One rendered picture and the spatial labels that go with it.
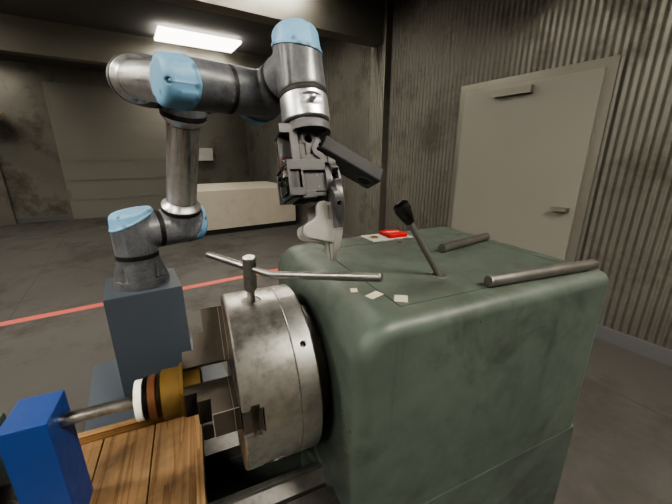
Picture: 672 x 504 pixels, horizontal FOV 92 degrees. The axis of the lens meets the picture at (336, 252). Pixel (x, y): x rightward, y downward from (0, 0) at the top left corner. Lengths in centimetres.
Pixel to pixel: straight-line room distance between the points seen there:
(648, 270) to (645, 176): 69
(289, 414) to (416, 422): 21
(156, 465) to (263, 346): 40
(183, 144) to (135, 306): 48
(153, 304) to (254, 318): 59
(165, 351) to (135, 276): 25
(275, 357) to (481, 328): 34
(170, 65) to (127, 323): 77
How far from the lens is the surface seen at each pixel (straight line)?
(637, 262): 334
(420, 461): 68
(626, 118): 333
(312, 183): 48
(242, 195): 669
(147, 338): 115
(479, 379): 66
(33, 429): 69
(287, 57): 56
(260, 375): 53
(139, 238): 109
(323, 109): 53
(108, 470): 89
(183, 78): 55
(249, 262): 55
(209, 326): 68
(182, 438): 89
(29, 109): 996
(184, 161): 103
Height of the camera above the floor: 148
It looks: 17 degrees down
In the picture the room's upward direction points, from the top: straight up
